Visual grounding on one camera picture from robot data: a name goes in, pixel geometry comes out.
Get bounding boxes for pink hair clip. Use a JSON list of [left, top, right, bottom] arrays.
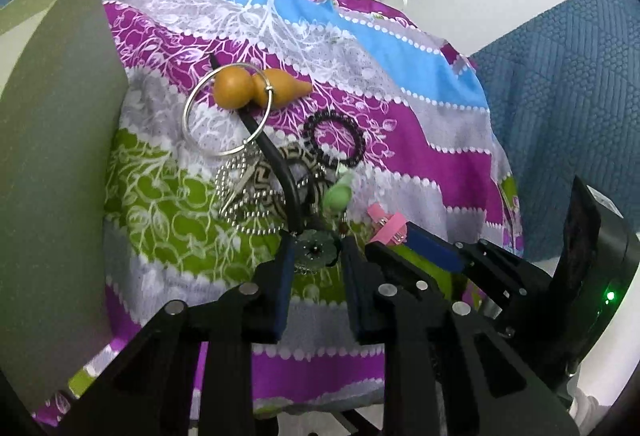
[[367, 203, 408, 245]]

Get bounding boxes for black cream woven bangle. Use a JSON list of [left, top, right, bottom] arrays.
[[248, 143, 331, 225]]

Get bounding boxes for silver ball chain necklace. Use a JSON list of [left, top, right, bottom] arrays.
[[214, 150, 327, 236]]

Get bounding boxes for black cord necklace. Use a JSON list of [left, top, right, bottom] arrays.
[[208, 52, 321, 235]]

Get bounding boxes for grey-green jewelry box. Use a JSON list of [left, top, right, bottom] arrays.
[[1, 0, 128, 409]]

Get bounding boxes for dark round flower pendant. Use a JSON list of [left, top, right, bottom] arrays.
[[294, 229, 338, 274]]

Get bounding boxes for mint green hair clip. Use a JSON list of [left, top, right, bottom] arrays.
[[322, 163, 354, 217]]

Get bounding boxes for blue quilted bedspread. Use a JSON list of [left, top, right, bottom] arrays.
[[472, 0, 639, 262]]

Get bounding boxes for colourful floral striped pillow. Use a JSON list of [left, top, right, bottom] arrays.
[[31, 0, 525, 428]]

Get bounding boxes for orange wooden gourd pendant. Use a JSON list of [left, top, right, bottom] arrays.
[[213, 67, 312, 110]]

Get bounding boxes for dark beaded bracelet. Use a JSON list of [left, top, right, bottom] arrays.
[[301, 109, 368, 169]]

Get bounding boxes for silver bangle ring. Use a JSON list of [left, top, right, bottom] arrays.
[[181, 61, 276, 158]]

